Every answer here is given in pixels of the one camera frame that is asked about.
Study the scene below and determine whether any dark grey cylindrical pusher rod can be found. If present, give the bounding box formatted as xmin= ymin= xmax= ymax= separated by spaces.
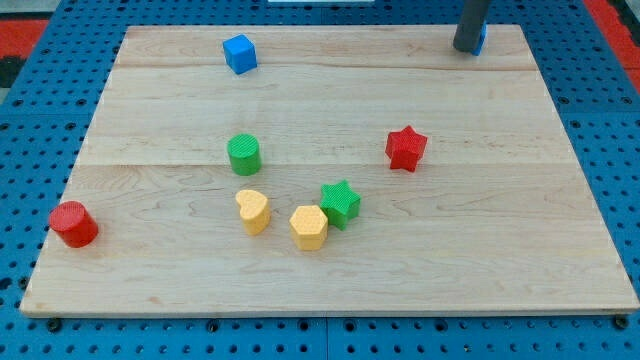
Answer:
xmin=452 ymin=0 xmax=491 ymax=53

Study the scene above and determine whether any blue triangle block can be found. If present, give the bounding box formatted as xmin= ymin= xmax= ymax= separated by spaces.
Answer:
xmin=471 ymin=22 xmax=487 ymax=56

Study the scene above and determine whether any red star block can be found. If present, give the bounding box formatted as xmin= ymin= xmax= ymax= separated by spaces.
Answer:
xmin=385 ymin=125 xmax=428 ymax=172

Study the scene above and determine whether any green star block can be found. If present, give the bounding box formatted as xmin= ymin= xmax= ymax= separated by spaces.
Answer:
xmin=320 ymin=180 xmax=361 ymax=230

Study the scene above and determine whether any light wooden board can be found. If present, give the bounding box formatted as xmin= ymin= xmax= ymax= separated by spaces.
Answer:
xmin=20 ymin=25 xmax=639 ymax=318

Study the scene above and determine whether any blue cube block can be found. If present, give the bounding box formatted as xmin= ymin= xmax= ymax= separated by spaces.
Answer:
xmin=222 ymin=34 xmax=258 ymax=75

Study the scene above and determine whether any green cylinder block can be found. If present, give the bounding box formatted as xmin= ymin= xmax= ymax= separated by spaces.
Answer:
xmin=227 ymin=133 xmax=262 ymax=176

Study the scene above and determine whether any yellow hexagon block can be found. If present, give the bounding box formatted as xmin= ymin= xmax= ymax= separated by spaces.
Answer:
xmin=289 ymin=205 xmax=328 ymax=251

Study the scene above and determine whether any yellow heart block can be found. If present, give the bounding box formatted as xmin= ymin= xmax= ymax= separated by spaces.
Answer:
xmin=235 ymin=189 xmax=271 ymax=236

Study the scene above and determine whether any red cylinder block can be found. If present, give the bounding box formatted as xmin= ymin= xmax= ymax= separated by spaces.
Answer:
xmin=48 ymin=201 xmax=99 ymax=248

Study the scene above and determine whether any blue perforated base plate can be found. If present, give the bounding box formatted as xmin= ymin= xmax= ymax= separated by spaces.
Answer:
xmin=1 ymin=1 xmax=639 ymax=359

